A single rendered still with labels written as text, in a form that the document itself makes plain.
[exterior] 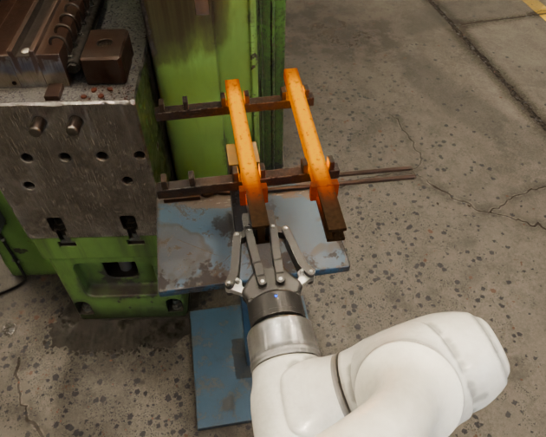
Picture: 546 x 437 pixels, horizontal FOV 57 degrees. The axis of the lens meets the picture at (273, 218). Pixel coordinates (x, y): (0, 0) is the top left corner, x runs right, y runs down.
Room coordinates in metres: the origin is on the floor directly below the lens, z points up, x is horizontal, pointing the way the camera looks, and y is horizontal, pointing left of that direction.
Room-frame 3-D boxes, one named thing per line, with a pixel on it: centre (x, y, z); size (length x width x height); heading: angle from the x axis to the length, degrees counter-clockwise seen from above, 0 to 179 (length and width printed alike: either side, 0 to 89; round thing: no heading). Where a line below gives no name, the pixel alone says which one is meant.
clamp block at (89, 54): (0.98, 0.36, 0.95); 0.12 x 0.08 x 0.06; 2
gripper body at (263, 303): (0.37, 0.00, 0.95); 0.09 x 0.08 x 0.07; 9
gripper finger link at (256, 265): (0.43, 0.03, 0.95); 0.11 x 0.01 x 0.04; 14
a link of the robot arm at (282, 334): (0.30, -0.01, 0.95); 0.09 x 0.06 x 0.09; 99
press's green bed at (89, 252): (1.14, 0.49, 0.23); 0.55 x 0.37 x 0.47; 2
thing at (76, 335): (0.87, 0.54, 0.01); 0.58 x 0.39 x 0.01; 92
